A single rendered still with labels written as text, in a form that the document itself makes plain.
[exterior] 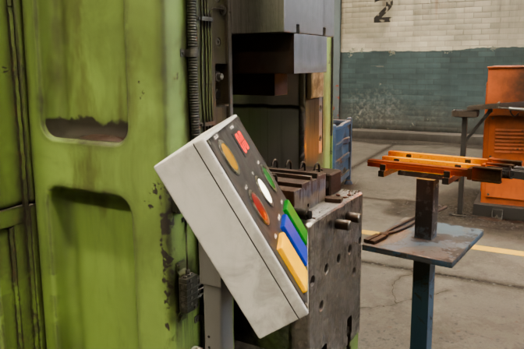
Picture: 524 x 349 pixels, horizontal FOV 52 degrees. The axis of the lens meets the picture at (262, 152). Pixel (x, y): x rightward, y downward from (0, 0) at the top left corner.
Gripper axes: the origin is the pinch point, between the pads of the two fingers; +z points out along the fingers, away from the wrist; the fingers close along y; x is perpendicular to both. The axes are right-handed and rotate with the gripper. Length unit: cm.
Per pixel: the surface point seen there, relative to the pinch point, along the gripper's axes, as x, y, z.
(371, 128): -76, 664, 335
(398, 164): 1.2, -13.6, 28.1
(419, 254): -26.0, -18.6, 18.3
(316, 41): 40, -57, 34
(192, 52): 37, -95, 43
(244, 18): 45, -76, 43
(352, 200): -5, -44, 30
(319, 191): 0, -55, 35
